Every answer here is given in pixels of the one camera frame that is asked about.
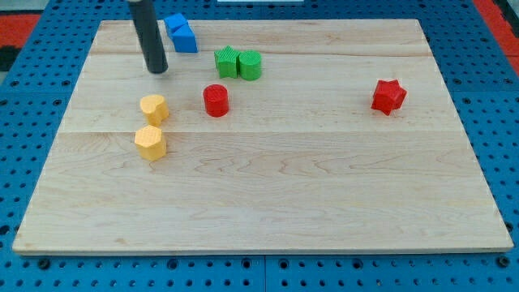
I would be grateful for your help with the red cylinder block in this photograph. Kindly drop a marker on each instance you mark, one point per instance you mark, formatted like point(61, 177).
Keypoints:
point(216, 100)

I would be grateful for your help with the red star block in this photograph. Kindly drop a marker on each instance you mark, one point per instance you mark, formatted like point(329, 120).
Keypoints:
point(388, 96)

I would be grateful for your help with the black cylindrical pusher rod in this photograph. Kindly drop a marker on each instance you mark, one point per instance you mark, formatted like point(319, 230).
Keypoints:
point(145, 21)

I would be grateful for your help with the light wooden board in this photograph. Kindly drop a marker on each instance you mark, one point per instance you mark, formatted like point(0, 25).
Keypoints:
point(300, 164)

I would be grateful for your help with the yellow hexagon block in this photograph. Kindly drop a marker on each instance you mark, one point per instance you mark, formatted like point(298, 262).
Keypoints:
point(150, 143)

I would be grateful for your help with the green star block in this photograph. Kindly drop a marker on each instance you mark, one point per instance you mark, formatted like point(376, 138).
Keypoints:
point(226, 62)

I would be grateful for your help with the green cylinder block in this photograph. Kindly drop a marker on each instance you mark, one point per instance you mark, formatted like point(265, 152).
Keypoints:
point(250, 65)

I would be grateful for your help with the blue triangular block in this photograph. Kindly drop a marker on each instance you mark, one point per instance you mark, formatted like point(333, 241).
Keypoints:
point(173, 23)

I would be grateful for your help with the blue cube block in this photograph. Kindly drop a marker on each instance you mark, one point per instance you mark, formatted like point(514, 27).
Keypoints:
point(184, 40)

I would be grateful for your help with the yellow heart block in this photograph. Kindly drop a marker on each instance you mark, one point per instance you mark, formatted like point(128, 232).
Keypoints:
point(155, 109)

